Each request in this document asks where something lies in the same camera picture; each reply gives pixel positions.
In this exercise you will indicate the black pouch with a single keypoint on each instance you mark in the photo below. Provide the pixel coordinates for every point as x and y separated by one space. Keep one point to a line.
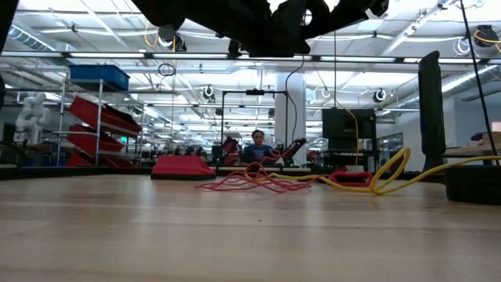
473 184

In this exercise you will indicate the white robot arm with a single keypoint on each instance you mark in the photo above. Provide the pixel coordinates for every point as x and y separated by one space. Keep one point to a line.
31 113

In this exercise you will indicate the white column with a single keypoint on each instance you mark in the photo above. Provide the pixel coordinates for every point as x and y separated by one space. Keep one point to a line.
297 117

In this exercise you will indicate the black monitor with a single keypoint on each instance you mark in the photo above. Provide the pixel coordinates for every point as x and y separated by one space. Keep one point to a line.
340 129

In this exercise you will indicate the person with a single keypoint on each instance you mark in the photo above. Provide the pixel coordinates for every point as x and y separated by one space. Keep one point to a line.
258 150

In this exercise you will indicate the red square case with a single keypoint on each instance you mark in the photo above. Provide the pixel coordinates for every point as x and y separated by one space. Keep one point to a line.
182 166

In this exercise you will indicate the blue storage bin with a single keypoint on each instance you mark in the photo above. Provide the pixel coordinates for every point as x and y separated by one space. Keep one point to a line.
99 76

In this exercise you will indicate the metal shelf rack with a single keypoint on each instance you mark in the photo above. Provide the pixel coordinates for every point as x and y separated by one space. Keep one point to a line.
99 117

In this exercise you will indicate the red tilted storage bin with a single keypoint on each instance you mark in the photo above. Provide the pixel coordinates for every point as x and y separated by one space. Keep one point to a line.
76 161
84 141
90 111

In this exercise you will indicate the wooden desk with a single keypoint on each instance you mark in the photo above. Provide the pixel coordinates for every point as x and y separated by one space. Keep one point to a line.
469 150

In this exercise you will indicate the black gantry frame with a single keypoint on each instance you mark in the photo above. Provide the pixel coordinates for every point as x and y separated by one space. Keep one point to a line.
255 92

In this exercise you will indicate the tall black post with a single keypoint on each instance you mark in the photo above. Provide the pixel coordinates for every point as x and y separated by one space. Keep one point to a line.
432 117

